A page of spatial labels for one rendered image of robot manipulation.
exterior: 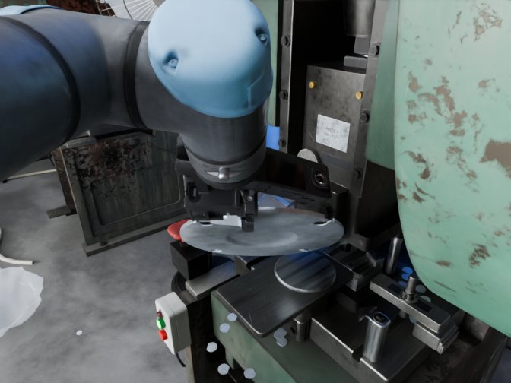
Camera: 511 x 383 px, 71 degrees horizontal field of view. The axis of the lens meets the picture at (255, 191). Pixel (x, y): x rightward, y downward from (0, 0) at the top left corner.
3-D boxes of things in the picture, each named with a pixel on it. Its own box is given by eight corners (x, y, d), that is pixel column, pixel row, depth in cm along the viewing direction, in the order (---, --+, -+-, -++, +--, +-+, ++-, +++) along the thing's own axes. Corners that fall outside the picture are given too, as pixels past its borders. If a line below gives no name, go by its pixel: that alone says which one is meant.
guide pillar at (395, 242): (391, 276, 79) (403, 222, 73) (382, 270, 81) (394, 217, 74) (397, 271, 80) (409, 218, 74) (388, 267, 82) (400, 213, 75)
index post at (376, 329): (374, 364, 63) (383, 325, 59) (360, 352, 65) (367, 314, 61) (383, 356, 65) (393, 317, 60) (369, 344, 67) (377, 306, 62)
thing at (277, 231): (374, 238, 65) (373, 234, 66) (266, 196, 46) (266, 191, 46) (258, 261, 84) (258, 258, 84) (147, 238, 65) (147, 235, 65)
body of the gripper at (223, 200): (195, 169, 48) (178, 117, 37) (261, 169, 48) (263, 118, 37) (192, 224, 45) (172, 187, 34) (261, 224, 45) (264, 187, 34)
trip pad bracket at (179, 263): (193, 316, 97) (186, 257, 88) (176, 295, 103) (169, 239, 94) (212, 305, 100) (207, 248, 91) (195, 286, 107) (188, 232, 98)
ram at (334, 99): (338, 244, 63) (362, 68, 50) (281, 210, 74) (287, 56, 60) (395, 213, 73) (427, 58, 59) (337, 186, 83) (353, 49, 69)
